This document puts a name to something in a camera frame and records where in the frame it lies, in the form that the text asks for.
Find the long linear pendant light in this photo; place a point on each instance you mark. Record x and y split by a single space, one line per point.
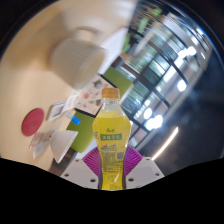
165 143

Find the black-framed window wall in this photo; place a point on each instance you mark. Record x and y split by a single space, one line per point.
160 66

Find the white bowl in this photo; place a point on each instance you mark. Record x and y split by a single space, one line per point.
62 144

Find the green upholstered bench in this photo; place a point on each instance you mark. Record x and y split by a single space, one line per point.
81 136

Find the white mug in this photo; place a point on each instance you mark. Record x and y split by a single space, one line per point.
78 60

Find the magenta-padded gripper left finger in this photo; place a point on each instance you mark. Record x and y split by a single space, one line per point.
78 172

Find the yellow drink bottle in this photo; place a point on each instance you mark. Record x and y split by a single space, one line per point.
111 140

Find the flat round red coaster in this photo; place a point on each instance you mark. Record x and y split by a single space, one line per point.
32 122

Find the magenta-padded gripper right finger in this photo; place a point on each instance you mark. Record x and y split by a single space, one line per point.
145 171

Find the wooden chairs with green seats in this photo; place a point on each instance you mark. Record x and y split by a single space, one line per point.
143 25

